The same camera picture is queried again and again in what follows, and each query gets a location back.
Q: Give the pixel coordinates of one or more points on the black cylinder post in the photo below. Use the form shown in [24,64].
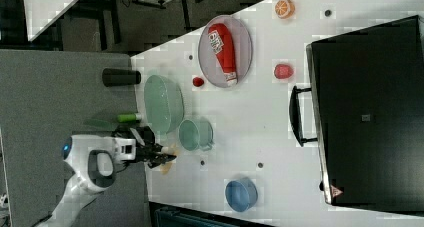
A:
[120,77]

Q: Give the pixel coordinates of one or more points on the black toaster oven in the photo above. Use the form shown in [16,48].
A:
[368,104]

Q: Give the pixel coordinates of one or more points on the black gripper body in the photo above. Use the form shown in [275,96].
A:
[145,139]

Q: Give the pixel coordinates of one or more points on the orange slice toy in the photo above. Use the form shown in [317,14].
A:
[284,8]

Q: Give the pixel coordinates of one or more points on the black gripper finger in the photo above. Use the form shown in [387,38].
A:
[156,148]
[158,160]

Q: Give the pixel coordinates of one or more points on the green mug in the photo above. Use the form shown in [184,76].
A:
[196,133]

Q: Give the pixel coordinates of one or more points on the red strawberry toy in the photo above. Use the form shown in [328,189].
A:
[283,71]

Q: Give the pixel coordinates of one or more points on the small red tomato toy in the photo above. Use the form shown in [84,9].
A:
[197,81]

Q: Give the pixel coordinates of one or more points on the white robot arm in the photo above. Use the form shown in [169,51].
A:
[93,160]

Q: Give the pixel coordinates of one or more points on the peeled toy banana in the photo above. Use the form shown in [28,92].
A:
[171,153]

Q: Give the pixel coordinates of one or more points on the green marker bottle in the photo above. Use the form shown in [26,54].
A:
[129,117]

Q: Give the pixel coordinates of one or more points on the grey oval plate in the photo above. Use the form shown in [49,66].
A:
[208,62]

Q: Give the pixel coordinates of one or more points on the red ketchup bottle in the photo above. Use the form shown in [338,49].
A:
[221,41]

